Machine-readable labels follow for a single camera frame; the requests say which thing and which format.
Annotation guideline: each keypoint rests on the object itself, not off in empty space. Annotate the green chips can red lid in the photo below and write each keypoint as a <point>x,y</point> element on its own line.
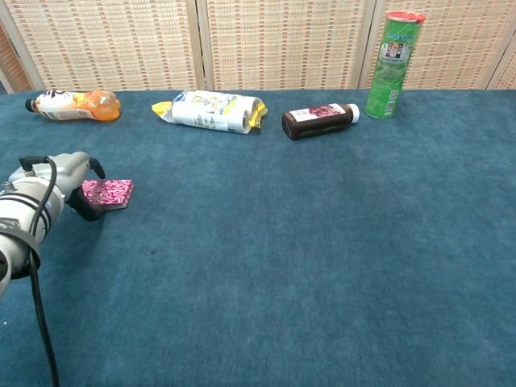
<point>389,80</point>

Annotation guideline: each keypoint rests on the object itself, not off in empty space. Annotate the orange juice bottle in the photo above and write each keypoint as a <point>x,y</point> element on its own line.
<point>76,106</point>

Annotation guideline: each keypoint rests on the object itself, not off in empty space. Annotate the white yellow snack bag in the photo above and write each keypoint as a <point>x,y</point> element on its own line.
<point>209,113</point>

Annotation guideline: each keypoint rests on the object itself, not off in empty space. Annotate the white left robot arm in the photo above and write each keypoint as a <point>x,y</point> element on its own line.
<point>20,217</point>

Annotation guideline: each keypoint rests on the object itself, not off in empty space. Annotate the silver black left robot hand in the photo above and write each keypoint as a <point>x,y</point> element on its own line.
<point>60,169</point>

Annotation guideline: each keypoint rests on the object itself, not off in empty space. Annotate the brown woven screen panel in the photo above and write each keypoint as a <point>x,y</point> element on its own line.
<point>12,64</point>

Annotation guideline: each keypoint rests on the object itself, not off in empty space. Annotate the beige woven screen panel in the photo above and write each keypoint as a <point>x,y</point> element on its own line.
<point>282,40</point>
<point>105,40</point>
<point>506,72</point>
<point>459,40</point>

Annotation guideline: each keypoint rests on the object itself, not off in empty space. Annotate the pink patterned small box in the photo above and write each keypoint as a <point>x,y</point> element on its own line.
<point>113,193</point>

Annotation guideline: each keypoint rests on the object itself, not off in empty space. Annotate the dark juice bottle white cap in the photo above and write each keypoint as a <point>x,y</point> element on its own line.
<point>314,123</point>

